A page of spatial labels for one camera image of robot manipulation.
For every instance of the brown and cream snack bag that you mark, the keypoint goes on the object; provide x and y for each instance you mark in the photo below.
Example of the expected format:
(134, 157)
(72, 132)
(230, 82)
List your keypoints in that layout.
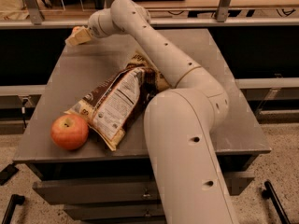
(114, 105)

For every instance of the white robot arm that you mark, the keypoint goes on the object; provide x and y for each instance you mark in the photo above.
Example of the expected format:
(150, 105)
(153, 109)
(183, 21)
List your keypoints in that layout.
(177, 122)

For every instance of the black floor bar right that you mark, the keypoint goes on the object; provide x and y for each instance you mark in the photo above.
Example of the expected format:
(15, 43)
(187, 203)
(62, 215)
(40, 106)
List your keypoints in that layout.
(269, 193)

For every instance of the black flat floor object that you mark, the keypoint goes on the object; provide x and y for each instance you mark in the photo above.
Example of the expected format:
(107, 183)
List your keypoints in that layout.
(7, 173)

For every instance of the red apple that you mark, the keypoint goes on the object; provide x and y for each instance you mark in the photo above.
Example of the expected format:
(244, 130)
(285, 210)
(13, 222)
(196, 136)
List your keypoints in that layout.
(69, 132)

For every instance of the cabinet drawer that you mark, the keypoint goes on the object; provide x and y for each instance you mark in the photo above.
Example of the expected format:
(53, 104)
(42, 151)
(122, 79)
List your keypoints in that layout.
(114, 210)
(112, 189)

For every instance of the small orange fruit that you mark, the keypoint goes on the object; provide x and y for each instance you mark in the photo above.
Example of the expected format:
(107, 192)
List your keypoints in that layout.
(76, 29)

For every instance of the grey metal drawer cabinet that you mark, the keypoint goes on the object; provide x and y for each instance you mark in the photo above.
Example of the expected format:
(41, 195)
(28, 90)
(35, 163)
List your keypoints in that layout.
(237, 142)

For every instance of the upper cabinet drawer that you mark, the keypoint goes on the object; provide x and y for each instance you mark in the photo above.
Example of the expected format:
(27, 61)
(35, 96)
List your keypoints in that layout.
(112, 189)

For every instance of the black floor bar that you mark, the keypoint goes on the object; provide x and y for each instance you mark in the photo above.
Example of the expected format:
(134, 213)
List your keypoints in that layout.
(15, 200)
(269, 193)

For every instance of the lower cabinet drawer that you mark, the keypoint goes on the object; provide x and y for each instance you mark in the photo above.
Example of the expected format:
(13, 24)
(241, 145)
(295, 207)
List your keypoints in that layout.
(114, 210)

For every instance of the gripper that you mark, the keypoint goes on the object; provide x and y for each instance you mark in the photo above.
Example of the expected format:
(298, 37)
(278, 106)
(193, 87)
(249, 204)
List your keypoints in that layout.
(93, 25)

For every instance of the metal railing frame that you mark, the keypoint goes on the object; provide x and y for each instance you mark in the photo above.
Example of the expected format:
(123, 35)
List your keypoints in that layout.
(25, 13)

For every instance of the black floor bar left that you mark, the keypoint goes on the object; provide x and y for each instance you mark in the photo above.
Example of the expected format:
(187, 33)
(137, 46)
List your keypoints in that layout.
(15, 200)

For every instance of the wall power outlet with cable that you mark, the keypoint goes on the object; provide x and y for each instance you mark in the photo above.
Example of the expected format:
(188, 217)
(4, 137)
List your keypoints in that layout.
(25, 103)

